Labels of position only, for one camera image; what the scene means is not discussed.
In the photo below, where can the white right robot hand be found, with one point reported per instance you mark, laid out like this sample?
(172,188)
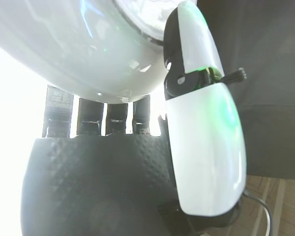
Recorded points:
(206,147)

